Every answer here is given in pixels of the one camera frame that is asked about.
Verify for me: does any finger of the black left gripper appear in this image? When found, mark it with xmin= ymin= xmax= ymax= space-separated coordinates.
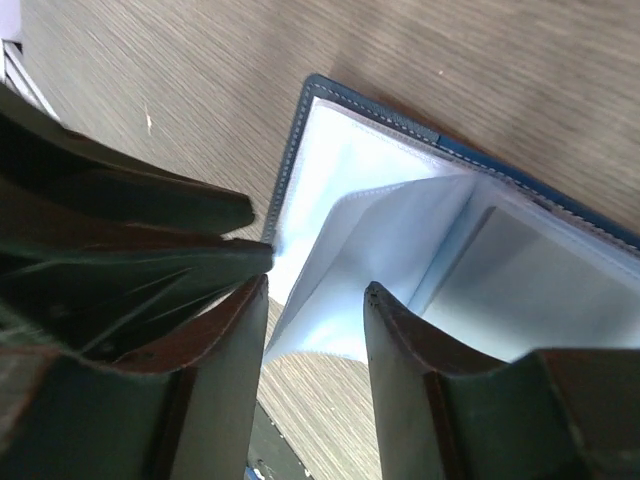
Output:
xmin=1 ymin=219 xmax=272 ymax=360
xmin=1 ymin=87 xmax=255 ymax=235

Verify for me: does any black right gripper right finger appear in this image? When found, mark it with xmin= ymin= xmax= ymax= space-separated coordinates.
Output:
xmin=363 ymin=282 xmax=639 ymax=479

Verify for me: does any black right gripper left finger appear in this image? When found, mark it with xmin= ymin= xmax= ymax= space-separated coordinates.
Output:
xmin=1 ymin=275 xmax=268 ymax=479

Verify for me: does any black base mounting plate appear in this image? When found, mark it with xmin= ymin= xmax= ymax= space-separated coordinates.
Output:
xmin=244 ymin=401 xmax=313 ymax=480

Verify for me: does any blue leather card holder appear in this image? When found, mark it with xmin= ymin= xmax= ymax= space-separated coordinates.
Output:
xmin=263 ymin=74 xmax=639 ymax=361

